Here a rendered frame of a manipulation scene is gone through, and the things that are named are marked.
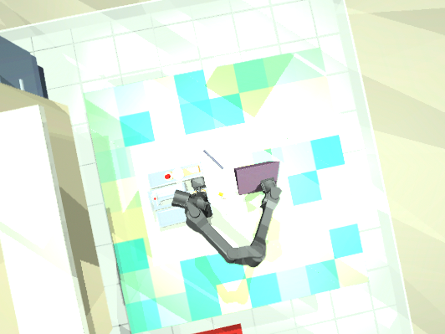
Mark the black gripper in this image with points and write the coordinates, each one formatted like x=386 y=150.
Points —
x=198 y=183

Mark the yellow block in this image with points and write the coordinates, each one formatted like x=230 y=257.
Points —
x=191 y=170

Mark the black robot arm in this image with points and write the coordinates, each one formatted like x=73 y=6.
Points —
x=251 y=255

